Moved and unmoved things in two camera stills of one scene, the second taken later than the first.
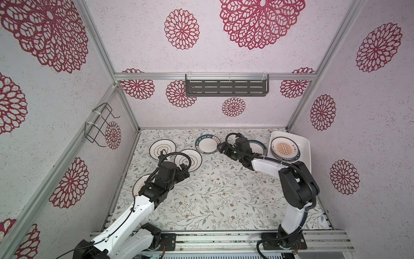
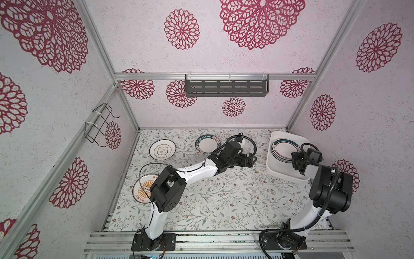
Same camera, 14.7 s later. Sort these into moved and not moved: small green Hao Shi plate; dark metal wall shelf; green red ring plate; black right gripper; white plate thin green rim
Moved: green red ring plate; black right gripper
Not moved: white plate thin green rim; dark metal wall shelf; small green Hao Shi plate
